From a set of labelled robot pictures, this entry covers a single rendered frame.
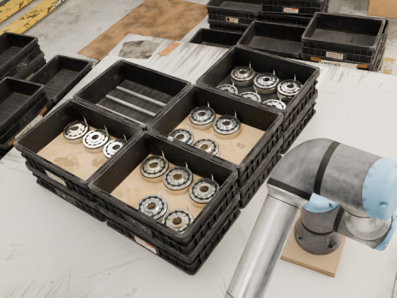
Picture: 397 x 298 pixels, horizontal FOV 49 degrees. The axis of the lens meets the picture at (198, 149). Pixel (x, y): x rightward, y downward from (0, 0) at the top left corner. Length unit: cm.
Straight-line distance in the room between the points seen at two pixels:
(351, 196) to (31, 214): 125
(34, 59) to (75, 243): 172
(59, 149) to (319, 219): 102
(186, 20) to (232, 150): 262
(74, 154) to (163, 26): 249
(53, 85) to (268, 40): 142
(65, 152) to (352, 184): 118
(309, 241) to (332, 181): 56
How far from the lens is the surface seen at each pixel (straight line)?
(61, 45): 420
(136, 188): 154
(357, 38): 280
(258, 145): 146
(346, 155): 89
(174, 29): 399
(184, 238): 127
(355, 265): 149
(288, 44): 295
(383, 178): 87
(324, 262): 145
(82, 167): 168
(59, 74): 308
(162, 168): 154
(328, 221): 131
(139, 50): 244
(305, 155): 90
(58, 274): 160
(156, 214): 141
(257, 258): 92
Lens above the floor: 197
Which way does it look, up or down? 45 degrees down
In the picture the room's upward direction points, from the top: 10 degrees counter-clockwise
